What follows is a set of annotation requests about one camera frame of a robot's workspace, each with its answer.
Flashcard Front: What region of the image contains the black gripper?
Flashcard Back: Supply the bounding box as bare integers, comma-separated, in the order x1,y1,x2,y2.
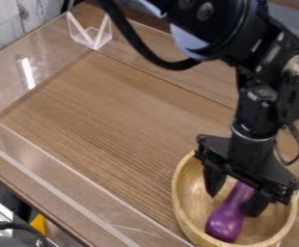
195,124,299,217

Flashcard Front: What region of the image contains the purple toy eggplant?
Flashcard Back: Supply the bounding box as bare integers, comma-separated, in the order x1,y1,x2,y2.
206,181,254,242

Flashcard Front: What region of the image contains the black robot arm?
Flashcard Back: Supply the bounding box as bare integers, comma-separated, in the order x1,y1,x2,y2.
98,0,299,217

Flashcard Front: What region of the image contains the brown wooden bowl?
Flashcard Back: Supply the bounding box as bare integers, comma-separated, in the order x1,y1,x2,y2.
171,151,298,247

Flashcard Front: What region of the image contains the yellow black device base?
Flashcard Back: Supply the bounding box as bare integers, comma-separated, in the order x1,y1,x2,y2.
9,211,72,247

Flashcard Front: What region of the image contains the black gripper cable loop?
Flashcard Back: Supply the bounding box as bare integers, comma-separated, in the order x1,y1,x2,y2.
274,123,299,167

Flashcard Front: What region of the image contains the clear acrylic corner bracket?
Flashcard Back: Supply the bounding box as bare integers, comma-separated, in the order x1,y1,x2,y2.
65,13,112,50

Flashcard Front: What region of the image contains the black cable bottom left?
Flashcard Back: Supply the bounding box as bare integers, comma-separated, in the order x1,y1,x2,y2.
0,220,51,247

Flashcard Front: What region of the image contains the clear acrylic barrier wall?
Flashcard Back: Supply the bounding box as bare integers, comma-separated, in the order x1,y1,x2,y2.
0,13,299,247

